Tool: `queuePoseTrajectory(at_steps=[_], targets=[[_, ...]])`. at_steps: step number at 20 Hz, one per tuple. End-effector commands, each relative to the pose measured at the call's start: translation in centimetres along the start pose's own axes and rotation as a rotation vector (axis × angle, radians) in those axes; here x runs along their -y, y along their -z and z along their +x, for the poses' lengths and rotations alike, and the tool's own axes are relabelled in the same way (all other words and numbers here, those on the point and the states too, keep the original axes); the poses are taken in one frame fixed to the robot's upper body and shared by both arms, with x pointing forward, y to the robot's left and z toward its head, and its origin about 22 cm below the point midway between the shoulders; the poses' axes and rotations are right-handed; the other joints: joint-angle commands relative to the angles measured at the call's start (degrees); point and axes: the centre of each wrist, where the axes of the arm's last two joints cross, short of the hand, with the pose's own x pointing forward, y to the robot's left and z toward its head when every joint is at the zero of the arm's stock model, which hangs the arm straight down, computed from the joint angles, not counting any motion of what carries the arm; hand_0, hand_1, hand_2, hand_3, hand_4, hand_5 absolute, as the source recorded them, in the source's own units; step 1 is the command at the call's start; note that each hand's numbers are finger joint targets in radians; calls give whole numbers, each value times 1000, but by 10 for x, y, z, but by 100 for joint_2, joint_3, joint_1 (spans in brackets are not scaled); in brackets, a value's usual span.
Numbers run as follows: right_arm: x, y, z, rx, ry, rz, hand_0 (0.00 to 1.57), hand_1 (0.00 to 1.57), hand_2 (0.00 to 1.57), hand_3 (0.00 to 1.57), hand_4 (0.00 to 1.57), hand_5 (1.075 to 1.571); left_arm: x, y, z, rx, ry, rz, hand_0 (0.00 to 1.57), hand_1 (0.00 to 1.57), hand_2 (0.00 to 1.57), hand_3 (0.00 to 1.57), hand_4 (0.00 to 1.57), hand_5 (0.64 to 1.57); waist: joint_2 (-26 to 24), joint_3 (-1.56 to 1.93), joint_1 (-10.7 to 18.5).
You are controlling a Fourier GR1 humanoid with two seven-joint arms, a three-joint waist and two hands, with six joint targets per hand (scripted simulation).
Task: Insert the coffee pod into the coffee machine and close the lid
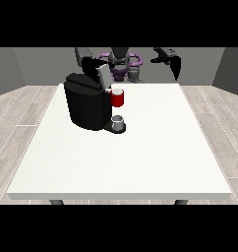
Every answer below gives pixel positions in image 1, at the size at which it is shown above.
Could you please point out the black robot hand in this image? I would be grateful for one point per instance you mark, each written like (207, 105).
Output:
(89, 67)
(174, 64)

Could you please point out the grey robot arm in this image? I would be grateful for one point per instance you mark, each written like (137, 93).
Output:
(83, 54)
(165, 51)

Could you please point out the pale grey machine lid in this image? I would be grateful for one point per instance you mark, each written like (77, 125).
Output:
(104, 76)

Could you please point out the black coffee machine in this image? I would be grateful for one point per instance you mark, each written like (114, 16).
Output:
(86, 105)

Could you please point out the small grey coffee pod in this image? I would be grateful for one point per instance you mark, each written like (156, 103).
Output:
(133, 75)

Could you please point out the red pod holder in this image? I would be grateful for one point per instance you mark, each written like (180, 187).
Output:
(117, 99)

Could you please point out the grey robot trunk purple rings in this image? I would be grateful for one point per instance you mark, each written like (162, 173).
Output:
(119, 59)

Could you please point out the small grey cup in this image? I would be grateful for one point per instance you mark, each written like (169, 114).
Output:
(118, 123)

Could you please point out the dark table leg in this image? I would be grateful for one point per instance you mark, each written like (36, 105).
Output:
(56, 201)
(181, 201)

